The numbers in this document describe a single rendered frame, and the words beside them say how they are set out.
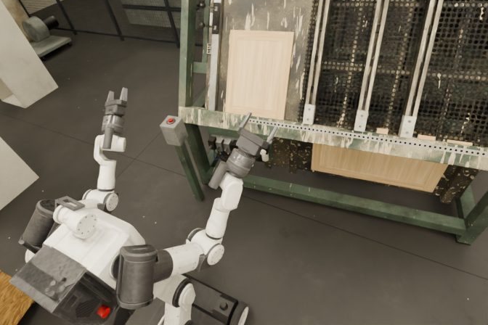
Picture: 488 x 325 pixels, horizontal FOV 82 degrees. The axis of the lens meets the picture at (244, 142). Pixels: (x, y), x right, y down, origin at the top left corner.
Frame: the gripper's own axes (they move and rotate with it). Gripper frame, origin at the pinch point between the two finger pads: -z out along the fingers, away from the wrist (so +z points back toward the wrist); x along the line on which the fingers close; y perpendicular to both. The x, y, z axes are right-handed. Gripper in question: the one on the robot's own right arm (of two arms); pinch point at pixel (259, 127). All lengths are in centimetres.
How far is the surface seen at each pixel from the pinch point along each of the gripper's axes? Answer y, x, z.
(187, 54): 87, 94, -18
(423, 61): 79, -45, -73
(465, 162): 89, -92, -36
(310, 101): 89, 0, -27
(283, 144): 136, 8, 7
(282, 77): 88, 23, -33
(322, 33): 75, 12, -64
